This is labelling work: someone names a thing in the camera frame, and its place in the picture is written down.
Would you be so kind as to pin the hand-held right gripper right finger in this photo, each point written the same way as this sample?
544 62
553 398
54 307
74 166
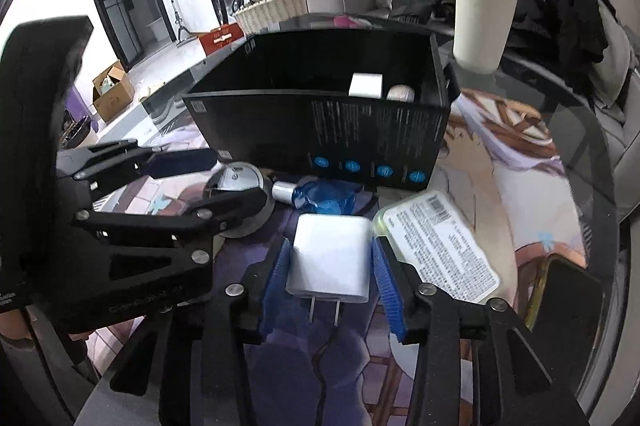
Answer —
389 286

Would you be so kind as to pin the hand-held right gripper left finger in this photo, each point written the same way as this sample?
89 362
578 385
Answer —
276 291

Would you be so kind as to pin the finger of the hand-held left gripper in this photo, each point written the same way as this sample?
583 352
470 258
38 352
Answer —
235 203
185 160

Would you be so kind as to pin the large white plug charger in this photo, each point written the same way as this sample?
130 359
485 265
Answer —
330 256

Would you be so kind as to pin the black cardboard box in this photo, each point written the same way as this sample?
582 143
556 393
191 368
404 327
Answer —
280 131

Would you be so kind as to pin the small white charger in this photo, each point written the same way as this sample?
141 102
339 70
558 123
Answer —
366 85

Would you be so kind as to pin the small white bottle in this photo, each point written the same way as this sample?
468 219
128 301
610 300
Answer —
401 93

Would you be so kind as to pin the person's left hand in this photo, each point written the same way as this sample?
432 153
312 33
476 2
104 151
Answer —
12 323

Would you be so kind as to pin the white power bank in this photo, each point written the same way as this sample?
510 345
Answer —
440 246

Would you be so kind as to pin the brown cardboard box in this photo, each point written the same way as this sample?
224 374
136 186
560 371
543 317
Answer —
117 99

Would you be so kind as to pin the red box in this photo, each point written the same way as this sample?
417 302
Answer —
220 39

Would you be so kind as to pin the white waste bin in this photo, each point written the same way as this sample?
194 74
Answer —
157 31

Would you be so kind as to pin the upright mop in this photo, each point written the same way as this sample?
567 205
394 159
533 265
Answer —
177 16

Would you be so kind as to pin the printed table mat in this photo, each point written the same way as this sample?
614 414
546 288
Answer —
500 156

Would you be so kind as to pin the wicker basket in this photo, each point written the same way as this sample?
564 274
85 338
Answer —
272 9

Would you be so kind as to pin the dark phone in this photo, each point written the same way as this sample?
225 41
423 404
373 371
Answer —
565 301

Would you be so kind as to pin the cream tumbler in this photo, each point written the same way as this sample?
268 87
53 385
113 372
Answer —
482 26

